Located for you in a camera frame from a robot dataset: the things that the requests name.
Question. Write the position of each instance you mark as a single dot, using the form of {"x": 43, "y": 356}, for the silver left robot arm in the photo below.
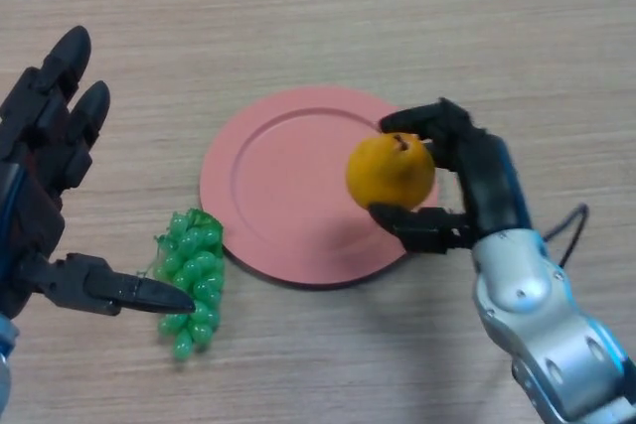
{"x": 5, "y": 359}

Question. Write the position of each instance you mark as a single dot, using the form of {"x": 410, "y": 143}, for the yellow pear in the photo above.
{"x": 387, "y": 173}

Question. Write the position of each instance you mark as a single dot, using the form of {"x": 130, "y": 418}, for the green grape bunch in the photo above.
{"x": 196, "y": 265}

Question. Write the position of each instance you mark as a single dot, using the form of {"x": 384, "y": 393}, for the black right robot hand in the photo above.
{"x": 489, "y": 185}

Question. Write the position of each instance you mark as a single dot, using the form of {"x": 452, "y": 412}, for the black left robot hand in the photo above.
{"x": 30, "y": 195}

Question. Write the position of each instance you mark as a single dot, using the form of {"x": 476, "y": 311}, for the pink round plate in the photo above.
{"x": 288, "y": 195}

